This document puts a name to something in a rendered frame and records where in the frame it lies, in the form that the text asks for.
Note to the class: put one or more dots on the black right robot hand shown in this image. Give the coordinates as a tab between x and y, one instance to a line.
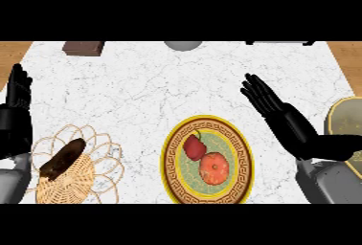
302	130

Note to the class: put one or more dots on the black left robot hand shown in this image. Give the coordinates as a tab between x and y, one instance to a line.
14	119

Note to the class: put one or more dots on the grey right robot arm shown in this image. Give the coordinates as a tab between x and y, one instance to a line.
330	182

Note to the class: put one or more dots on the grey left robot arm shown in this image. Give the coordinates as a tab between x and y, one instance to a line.
14	182

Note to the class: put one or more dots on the olive bowl with yellow rim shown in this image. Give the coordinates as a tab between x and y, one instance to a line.
346	124

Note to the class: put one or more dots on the yellow brown patterned plate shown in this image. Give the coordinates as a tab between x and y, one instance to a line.
207	159

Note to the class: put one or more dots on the dark brown oblong vegetable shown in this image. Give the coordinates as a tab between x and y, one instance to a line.
64	158

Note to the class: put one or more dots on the wicker basket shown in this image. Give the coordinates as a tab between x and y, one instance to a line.
71	172

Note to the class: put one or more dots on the orange round fruit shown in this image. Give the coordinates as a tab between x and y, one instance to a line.
213	168

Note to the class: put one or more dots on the brown block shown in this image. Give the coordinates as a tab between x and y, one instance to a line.
85	48

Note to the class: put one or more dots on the grey round object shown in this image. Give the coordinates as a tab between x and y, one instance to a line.
182	45

